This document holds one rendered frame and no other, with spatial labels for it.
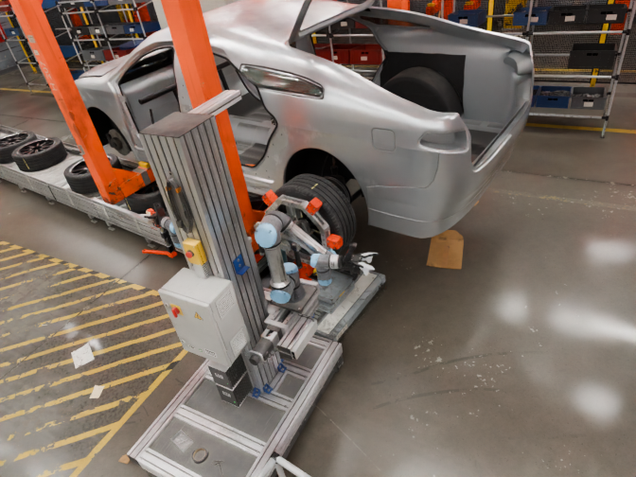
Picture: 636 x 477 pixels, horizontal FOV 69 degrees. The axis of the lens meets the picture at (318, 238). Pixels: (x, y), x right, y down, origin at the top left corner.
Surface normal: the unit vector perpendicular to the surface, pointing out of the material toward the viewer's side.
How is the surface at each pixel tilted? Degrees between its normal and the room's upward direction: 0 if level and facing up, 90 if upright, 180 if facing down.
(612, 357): 0
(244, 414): 0
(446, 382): 0
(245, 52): 37
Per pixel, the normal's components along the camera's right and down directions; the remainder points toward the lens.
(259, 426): -0.13, -0.80
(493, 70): -0.57, 0.53
